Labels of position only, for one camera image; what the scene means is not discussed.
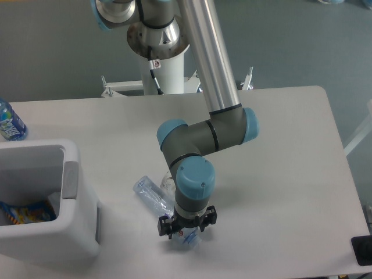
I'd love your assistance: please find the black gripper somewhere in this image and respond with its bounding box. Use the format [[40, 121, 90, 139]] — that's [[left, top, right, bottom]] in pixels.
[[158, 205, 217, 239]]

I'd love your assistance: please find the white frame leg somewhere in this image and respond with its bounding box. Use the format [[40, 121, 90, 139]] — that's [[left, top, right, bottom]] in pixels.
[[344, 99, 371, 156]]

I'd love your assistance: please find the colourful snack wrapper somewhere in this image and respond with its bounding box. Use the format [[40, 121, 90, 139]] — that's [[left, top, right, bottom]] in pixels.
[[1, 200, 57, 224]]

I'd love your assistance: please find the white trash can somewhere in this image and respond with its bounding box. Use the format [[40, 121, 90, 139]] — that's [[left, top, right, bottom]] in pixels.
[[1, 139, 102, 262]]

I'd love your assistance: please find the white plastic wrapper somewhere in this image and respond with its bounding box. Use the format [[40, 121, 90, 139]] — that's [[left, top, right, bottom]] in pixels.
[[160, 171, 176, 193]]

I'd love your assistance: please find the clear plastic water bottle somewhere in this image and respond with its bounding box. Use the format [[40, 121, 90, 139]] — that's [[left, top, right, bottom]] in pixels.
[[133, 176, 202, 249]]

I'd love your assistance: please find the blue labelled drink bottle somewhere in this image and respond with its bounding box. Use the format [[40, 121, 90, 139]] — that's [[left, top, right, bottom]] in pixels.
[[1, 99, 28, 141]]

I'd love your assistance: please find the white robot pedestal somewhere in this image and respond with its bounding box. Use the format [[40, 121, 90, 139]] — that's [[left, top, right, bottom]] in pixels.
[[100, 16, 255, 98]]

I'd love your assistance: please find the black device at table edge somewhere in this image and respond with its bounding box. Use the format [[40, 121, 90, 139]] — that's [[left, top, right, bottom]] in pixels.
[[351, 235, 371, 266]]

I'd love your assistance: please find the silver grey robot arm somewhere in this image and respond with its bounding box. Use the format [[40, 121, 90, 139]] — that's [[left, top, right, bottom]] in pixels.
[[91, 1, 259, 237]]

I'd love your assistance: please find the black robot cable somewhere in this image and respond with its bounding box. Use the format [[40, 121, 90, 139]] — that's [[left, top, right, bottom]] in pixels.
[[146, 45, 164, 95]]

